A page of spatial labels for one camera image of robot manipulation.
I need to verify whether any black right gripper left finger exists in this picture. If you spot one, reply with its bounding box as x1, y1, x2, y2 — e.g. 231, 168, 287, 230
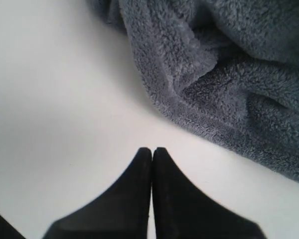
44, 147, 151, 239

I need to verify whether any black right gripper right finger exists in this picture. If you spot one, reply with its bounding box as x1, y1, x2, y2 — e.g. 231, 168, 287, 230
152, 147, 264, 239

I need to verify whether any grey-blue fleece towel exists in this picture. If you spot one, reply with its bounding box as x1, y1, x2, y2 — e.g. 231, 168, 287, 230
93, 0, 299, 182

